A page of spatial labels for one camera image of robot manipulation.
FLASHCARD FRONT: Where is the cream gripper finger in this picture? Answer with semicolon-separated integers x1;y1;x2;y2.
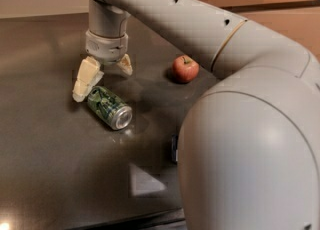
116;54;133;76
72;56;103;102

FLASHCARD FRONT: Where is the green soda can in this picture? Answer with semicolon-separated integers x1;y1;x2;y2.
87;86;132;130

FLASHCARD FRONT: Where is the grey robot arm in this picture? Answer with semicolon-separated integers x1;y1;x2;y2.
98;0;320;230

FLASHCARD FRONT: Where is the red apple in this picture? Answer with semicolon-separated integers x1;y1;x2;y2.
172;55;200;83

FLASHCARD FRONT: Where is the dark blue snack bar wrapper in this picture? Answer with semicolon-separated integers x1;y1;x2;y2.
171;134;178;164

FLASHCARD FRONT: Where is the dark table base frame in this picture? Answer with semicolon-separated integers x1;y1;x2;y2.
67;208;187;230

